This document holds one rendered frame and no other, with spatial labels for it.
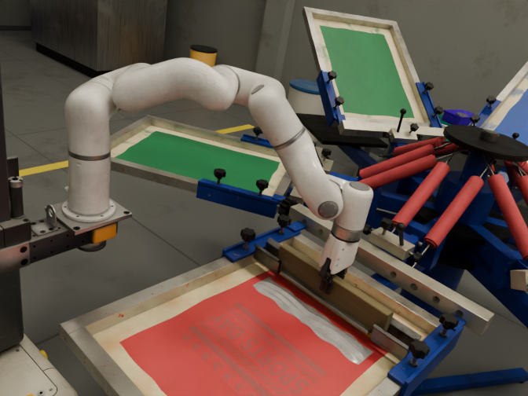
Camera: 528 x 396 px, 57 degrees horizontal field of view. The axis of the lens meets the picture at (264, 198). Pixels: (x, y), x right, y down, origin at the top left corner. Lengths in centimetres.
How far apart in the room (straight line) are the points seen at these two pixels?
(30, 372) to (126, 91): 127
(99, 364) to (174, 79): 60
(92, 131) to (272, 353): 65
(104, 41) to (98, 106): 545
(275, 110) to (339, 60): 164
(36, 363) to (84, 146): 113
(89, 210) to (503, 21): 440
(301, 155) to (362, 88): 155
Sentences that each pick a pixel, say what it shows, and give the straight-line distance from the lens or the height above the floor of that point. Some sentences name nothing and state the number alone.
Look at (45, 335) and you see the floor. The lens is 261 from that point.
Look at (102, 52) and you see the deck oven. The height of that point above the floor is 37.
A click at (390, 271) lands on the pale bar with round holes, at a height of 102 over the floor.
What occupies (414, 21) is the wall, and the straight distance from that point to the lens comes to 538.
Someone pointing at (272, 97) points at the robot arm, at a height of 151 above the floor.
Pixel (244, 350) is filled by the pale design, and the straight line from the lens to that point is 118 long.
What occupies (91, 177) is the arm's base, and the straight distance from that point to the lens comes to 119.
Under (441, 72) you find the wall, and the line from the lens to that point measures 526.
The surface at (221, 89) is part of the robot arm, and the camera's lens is 103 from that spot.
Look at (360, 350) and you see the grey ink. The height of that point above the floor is 96.
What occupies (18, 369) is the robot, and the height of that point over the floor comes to 28.
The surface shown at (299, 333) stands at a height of 96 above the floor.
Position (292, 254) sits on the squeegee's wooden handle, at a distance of 135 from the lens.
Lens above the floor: 177
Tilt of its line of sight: 26 degrees down
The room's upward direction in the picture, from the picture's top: 11 degrees clockwise
